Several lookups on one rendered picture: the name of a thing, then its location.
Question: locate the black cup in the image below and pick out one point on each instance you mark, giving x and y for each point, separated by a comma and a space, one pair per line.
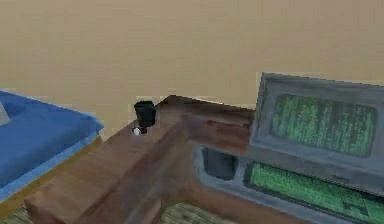
145, 114

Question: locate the small white ball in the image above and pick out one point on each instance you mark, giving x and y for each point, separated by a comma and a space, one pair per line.
136, 131

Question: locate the brown wooden desk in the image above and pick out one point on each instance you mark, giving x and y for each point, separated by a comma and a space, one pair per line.
133, 166

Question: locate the grey laptop green screen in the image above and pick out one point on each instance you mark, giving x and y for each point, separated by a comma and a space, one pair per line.
310, 146

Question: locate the blue bed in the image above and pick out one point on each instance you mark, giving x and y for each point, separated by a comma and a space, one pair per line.
40, 140

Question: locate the grey pillow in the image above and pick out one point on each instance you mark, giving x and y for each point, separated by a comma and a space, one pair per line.
2, 116

